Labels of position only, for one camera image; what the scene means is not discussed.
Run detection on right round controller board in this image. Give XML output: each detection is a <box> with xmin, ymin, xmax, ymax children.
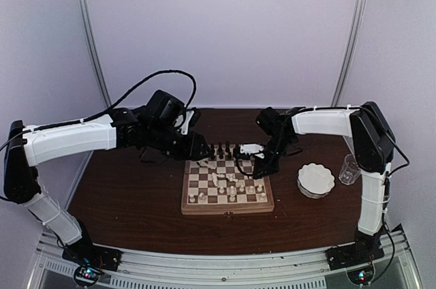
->
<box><xmin>347</xmin><ymin>267</ymin><xmax>375</xmax><ymax>286</ymax></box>

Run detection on wooden chess board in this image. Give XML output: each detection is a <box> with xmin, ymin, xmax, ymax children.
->
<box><xmin>181</xmin><ymin>156</ymin><xmax>275</xmax><ymax>215</ymax></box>

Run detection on aluminium front rail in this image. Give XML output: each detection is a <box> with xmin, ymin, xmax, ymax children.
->
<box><xmin>30</xmin><ymin>227</ymin><xmax>423</xmax><ymax>289</ymax></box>

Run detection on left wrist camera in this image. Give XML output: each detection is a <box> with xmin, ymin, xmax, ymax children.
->
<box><xmin>174</xmin><ymin>108</ymin><xmax>201</xmax><ymax>136</ymax></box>

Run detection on white scalloped ceramic bowl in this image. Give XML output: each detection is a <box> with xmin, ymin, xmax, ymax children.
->
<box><xmin>297</xmin><ymin>163</ymin><xmax>335</xmax><ymax>199</ymax></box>

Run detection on round controller board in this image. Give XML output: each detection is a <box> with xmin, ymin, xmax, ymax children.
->
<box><xmin>73</xmin><ymin>266</ymin><xmax>103</xmax><ymax>286</ymax></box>
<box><xmin>347</xmin><ymin>267</ymin><xmax>375</xmax><ymax>286</ymax></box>

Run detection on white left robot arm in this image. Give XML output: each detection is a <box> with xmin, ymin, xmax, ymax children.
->
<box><xmin>3</xmin><ymin>106</ymin><xmax>211</xmax><ymax>264</ymax></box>

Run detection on black chess pieces rows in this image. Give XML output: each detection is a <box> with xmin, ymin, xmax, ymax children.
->
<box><xmin>208</xmin><ymin>142</ymin><xmax>236</xmax><ymax>162</ymax></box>

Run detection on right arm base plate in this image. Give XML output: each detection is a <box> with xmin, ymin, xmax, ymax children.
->
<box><xmin>325</xmin><ymin>243</ymin><xmax>385</xmax><ymax>271</ymax></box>

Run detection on right aluminium frame post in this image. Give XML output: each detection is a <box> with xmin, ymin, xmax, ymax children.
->
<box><xmin>330</xmin><ymin>0</ymin><xmax>367</xmax><ymax>107</ymax></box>

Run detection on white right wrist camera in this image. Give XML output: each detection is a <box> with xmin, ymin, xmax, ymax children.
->
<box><xmin>233</xmin><ymin>143</ymin><xmax>265</xmax><ymax>159</ymax></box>

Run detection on aluminium frame post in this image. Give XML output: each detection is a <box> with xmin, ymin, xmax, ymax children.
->
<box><xmin>78</xmin><ymin>0</ymin><xmax>112</xmax><ymax>107</ymax></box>
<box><xmin>330</xmin><ymin>0</ymin><xmax>367</xmax><ymax>107</ymax></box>

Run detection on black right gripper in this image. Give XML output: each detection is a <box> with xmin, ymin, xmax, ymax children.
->
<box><xmin>253</xmin><ymin>134</ymin><xmax>295</xmax><ymax>180</ymax></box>

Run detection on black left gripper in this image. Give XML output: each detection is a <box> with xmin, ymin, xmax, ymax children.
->
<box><xmin>146</xmin><ymin>122</ymin><xmax>213</xmax><ymax>161</ymax></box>

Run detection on left round controller board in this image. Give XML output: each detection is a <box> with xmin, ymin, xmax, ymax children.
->
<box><xmin>73</xmin><ymin>266</ymin><xmax>103</xmax><ymax>286</ymax></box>

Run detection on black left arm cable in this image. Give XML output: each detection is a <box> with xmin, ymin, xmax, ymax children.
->
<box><xmin>0</xmin><ymin>70</ymin><xmax>198</xmax><ymax>153</ymax></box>

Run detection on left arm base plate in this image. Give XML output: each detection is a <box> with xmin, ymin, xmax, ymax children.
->
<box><xmin>62</xmin><ymin>246</ymin><xmax>122</xmax><ymax>271</ymax></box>

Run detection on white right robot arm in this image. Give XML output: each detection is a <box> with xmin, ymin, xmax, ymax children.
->
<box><xmin>253</xmin><ymin>102</ymin><xmax>396</xmax><ymax>263</ymax></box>

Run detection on pile of white chess pieces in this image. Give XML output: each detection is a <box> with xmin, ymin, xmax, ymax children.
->
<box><xmin>191</xmin><ymin>159</ymin><xmax>244</xmax><ymax>187</ymax></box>

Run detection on left aluminium frame post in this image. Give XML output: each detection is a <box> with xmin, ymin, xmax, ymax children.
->
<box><xmin>78</xmin><ymin>0</ymin><xmax>112</xmax><ymax>107</ymax></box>

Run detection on clear drinking glass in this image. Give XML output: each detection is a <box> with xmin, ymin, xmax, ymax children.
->
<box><xmin>339</xmin><ymin>154</ymin><xmax>361</xmax><ymax>185</ymax></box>

